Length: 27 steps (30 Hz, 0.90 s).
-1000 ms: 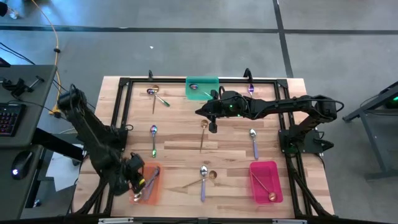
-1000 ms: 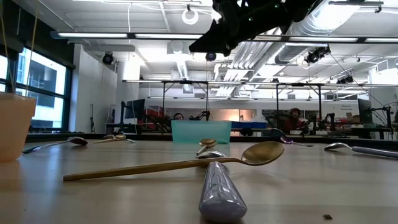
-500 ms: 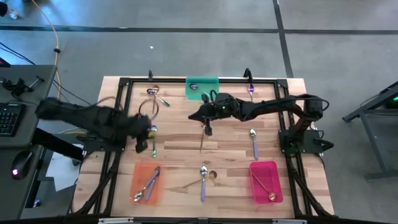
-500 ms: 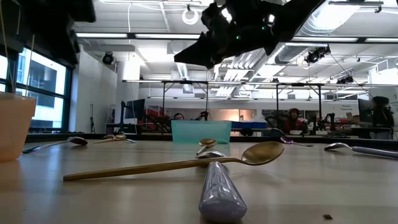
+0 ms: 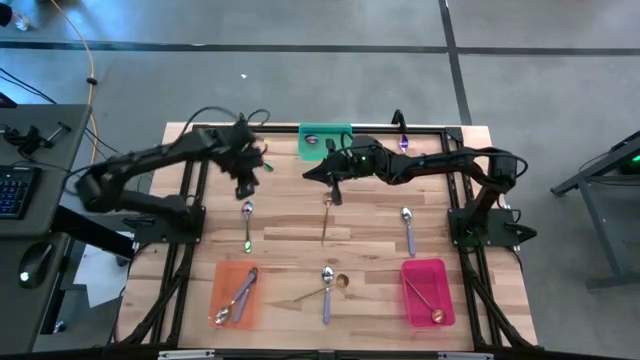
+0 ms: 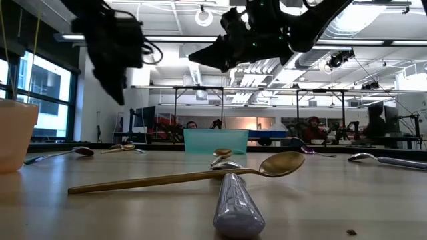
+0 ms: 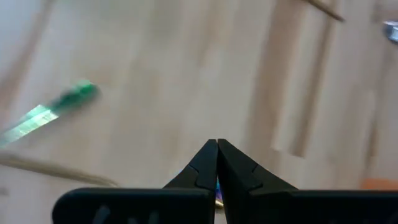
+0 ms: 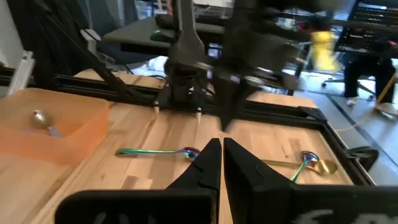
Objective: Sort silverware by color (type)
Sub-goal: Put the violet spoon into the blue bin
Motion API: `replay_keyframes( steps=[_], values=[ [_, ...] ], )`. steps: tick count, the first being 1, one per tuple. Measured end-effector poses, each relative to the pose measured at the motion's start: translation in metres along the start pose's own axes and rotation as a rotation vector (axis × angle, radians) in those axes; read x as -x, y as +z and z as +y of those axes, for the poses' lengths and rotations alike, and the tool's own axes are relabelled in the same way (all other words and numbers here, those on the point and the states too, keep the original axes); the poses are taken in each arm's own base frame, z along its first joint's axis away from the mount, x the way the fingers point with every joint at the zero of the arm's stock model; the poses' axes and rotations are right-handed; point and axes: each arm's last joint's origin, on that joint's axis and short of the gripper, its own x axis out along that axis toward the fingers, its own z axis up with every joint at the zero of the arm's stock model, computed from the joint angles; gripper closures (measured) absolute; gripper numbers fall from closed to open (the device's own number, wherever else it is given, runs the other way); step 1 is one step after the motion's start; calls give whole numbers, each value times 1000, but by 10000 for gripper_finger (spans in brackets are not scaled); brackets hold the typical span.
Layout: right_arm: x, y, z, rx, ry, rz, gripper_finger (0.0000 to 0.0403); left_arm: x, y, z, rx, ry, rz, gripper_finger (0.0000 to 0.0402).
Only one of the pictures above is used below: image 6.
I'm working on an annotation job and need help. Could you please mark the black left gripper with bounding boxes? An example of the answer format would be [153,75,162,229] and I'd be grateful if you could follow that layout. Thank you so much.
[71,9,147,106]

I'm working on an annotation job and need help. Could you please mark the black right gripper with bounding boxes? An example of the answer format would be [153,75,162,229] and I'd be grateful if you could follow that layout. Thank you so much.
[188,6,296,73]

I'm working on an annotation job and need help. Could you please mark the gold spoon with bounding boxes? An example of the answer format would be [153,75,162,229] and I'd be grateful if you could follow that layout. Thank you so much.
[99,143,125,155]
[67,151,306,195]
[210,148,234,167]
[121,143,147,154]

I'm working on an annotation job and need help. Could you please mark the lavender-handled silver spoon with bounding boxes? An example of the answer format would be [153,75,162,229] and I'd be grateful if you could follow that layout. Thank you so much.
[347,152,427,171]
[209,161,266,239]

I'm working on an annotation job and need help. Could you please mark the black computer monitor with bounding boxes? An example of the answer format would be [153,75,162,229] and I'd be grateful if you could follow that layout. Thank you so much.
[133,105,157,129]
[383,105,400,133]

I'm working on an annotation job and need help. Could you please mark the long ceiling light bar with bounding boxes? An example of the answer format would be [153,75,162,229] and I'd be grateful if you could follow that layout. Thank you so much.
[313,39,427,47]
[55,33,218,43]

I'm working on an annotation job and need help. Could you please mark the black-framed window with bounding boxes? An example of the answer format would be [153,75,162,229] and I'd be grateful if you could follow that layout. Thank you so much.
[0,49,79,141]

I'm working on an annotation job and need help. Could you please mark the teal plastic bin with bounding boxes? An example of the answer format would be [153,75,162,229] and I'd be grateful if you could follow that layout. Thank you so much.
[183,129,250,155]

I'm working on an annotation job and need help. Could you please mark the blue storage bins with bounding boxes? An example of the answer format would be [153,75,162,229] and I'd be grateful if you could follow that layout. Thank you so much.
[248,129,288,139]

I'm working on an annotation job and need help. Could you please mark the orange plastic bin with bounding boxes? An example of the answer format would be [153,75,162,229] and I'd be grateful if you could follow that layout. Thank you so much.
[0,99,40,173]

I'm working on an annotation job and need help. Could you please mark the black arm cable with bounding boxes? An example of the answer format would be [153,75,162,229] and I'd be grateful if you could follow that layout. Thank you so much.
[141,36,164,66]

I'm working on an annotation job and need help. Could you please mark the black station frame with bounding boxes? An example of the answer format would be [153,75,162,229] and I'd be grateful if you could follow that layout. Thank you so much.
[173,85,225,131]
[296,88,348,134]

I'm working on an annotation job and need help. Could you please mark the black aluminium table frame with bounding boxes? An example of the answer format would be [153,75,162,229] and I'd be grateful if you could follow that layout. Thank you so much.
[28,142,427,161]

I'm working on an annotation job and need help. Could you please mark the yellow cable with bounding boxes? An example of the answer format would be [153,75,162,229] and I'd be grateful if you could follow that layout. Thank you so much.
[0,0,17,101]
[26,0,43,96]

